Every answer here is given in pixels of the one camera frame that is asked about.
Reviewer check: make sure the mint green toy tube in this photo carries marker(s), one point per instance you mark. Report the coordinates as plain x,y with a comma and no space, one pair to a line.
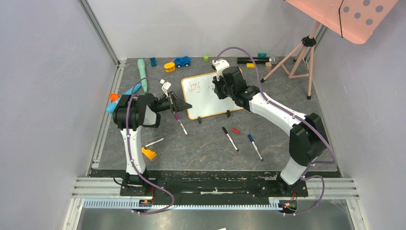
142,72

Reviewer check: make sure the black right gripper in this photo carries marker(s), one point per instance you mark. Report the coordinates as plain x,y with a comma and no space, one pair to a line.
220,85

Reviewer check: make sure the pink perforated board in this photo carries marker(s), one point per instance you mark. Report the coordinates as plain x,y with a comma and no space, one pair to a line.
354,20

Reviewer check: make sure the white comb cable duct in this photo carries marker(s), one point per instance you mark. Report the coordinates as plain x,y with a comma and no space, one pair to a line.
136,204

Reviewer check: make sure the pink tripod stand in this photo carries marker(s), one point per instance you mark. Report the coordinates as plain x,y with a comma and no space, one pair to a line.
307,43

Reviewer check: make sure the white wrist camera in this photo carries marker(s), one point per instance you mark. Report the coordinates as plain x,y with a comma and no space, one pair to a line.
220,65
165,86

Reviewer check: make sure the purple capped whiteboard marker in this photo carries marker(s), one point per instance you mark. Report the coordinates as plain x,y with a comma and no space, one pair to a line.
181,124

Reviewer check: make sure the blue capped whiteboard marker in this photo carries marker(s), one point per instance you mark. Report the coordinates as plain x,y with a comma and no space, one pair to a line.
255,147

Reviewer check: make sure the blue toy car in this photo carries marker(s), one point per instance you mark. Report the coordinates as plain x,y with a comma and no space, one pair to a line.
182,62

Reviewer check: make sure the orange wedge block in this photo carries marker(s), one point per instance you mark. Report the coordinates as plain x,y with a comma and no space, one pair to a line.
149,153

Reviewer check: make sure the orange toy piece left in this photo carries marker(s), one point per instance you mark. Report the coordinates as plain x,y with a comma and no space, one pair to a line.
114,97

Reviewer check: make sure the yellow oval toy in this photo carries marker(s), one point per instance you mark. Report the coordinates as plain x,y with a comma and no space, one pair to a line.
169,67

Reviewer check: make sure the beige wooden cube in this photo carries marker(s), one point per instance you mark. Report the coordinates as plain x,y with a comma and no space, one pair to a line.
268,65

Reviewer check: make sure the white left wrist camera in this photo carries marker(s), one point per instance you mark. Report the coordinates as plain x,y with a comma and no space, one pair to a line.
165,86

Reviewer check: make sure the light blue toy tube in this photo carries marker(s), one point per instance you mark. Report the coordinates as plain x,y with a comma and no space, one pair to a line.
111,107

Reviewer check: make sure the yellow rectangular block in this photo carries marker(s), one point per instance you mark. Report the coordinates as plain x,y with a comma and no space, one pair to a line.
250,65

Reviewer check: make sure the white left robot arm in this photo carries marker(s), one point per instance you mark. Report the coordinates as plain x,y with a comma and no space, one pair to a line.
131,115

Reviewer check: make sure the black capped whiteboard marker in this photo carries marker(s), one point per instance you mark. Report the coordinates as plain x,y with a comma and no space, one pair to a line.
230,139

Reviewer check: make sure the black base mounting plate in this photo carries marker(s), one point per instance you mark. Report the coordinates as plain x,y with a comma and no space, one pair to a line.
212,188

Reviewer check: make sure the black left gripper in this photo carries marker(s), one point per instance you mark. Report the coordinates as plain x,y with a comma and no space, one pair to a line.
180,105

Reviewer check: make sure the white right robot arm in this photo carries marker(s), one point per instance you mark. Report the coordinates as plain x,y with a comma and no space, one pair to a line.
307,136

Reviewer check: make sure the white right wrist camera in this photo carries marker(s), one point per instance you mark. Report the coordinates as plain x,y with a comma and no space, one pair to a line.
220,65

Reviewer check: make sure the black cylinder tube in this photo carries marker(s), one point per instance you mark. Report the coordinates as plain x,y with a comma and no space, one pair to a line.
257,60

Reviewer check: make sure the green capped whiteboard marker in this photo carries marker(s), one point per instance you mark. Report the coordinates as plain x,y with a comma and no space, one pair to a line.
152,143

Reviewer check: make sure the white whiteboard orange frame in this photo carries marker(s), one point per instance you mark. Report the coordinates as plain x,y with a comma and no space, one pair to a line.
199,92

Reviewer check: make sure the clear plastic ball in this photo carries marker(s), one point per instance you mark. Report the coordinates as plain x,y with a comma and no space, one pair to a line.
273,60

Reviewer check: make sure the dark blue block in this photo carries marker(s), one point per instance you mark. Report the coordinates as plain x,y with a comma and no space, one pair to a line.
153,62

